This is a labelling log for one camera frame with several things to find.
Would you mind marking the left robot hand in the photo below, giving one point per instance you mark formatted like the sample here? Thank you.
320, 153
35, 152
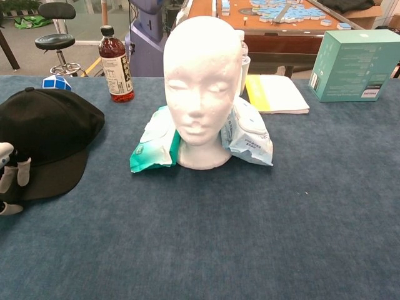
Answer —
23, 172

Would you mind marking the black baseball cap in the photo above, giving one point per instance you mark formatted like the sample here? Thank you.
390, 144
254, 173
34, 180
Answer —
50, 131

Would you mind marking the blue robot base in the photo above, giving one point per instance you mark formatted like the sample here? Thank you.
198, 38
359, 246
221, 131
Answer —
147, 28

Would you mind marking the white foam mannequin head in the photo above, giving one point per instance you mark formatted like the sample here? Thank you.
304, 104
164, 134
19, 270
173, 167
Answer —
201, 78

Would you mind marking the blue white snake puzzle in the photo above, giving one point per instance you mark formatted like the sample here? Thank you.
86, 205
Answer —
56, 82

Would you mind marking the green wet wipes pack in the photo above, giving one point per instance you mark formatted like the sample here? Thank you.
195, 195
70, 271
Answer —
153, 150

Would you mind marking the black swivel stool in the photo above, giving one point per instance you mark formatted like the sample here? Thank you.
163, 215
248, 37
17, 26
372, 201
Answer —
54, 40

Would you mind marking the brown tea bottle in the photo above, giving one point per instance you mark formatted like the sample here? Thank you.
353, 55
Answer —
116, 62

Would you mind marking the green cloth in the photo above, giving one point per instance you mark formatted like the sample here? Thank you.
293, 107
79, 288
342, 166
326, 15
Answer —
31, 22

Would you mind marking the blue table mat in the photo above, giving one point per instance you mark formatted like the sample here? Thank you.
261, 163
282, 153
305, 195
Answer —
218, 234

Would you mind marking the light blue wet wipes pack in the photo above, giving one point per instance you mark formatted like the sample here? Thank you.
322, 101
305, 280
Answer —
250, 140

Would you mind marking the clear water bottle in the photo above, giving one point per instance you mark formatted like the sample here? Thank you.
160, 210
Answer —
244, 47

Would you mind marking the yellow white notebook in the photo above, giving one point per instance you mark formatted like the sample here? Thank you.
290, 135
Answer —
278, 93

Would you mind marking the brown mahjong table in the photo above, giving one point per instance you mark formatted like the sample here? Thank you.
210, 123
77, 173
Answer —
281, 40

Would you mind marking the teal cardboard box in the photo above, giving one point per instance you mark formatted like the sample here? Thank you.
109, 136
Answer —
353, 65

